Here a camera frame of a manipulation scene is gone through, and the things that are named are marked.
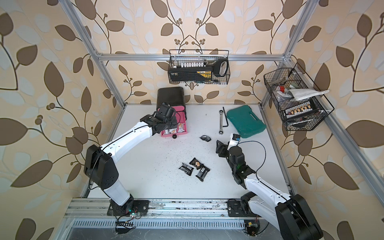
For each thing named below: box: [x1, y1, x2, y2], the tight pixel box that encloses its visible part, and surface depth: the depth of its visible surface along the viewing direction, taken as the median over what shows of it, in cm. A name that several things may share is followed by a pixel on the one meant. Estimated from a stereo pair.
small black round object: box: [199, 135, 212, 142], surface depth 101 cm
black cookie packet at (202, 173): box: [195, 165, 211, 182], surface depth 86 cm
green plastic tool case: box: [226, 105, 267, 139], surface depth 108 cm
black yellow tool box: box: [168, 58, 229, 83], surface depth 86 cm
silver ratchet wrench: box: [218, 110, 224, 135], surface depth 114 cm
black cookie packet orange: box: [189, 157, 204, 170], surface depth 88 cm
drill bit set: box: [283, 100, 318, 120], surface depth 69 cm
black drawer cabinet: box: [156, 87, 187, 120], surface depth 110 cm
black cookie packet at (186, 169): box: [178, 162, 194, 176], surface depth 88 cm
